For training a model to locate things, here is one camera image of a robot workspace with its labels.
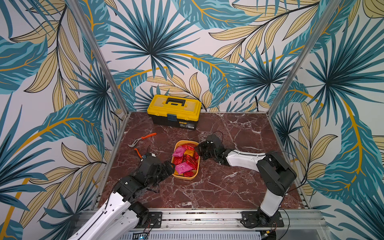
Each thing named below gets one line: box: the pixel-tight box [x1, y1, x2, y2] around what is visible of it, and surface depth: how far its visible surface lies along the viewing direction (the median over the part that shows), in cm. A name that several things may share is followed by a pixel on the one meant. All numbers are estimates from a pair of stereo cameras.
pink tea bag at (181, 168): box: [175, 162, 194, 175], surface depth 85 cm
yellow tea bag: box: [184, 149, 195, 157], surface depth 92 cm
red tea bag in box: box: [181, 143, 197, 151], surface depth 94 cm
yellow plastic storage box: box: [171, 140, 201, 181], surface depth 88 cm
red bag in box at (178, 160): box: [173, 156, 183, 166], surface depth 90 cm
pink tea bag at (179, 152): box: [172, 146, 187, 157], surface depth 90 cm
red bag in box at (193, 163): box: [183, 155, 199, 177], surface depth 87 cm
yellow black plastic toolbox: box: [147, 94, 202, 130], surface depth 102 cm
